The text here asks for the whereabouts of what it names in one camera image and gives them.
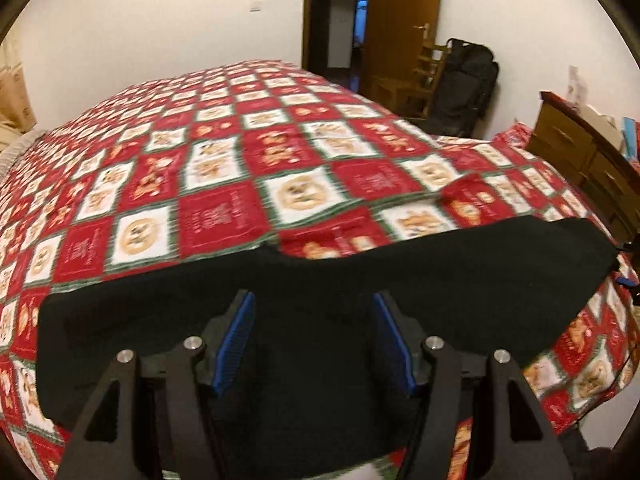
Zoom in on red checkered printed blanket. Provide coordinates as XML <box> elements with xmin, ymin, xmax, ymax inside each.
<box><xmin>0</xmin><ymin>59</ymin><xmax>640</xmax><ymax>480</ymax></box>

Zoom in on black bag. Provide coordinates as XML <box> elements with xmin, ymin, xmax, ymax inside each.
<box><xmin>425</xmin><ymin>37</ymin><xmax>501</xmax><ymax>139</ymax></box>

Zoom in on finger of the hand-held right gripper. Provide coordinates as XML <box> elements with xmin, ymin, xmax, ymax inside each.
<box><xmin>615</xmin><ymin>272</ymin><xmax>640</xmax><ymax>307</ymax></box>

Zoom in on wooden dresser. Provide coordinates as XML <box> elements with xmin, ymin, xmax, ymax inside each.
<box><xmin>525</xmin><ymin>91</ymin><xmax>640</xmax><ymax>247</ymax></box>

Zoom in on wooden door frame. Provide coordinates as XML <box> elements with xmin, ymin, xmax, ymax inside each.
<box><xmin>301</xmin><ymin>0</ymin><xmax>372</xmax><ymax>89</ymax></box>

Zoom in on blue box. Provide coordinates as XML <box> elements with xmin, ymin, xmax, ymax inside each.
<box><xmin>621</xmin><ymin>117</ymin><xmax>640</xmax><ymax>157</ymax></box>

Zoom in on black pants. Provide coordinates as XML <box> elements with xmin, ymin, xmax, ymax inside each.
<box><xmin>36</xmin><ymin>217</ymin><xmax>620</xmax><ymax>480</ymax></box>

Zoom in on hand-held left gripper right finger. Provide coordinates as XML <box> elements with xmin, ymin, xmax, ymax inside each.
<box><xmin>372</xmin><ymin>290</ymin><xmax>583</xmax><ymax>480</ymax></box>

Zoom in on beige curtain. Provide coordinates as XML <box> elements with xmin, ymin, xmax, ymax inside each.
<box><xmin>0</xmin><ymin>25</ymin><xmax>39</xmax><ymax>152</ymax></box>

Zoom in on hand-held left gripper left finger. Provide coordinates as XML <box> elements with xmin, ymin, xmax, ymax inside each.
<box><xmin>57</xmin><ymin>289</ymin><xmax>257</xmax><ymax>480</ymax></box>

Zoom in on wooden door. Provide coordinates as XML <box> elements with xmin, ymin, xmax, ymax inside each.
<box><xmin>360</xmin><ymin>0</ymin><xmax>444</xmax><ymax>100</ymax></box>

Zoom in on wooden chair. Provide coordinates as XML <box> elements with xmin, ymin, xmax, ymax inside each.
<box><xmin>372</xmin><ymin>42</ymin><xmax>449</xmax><ymax>122</ymax></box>

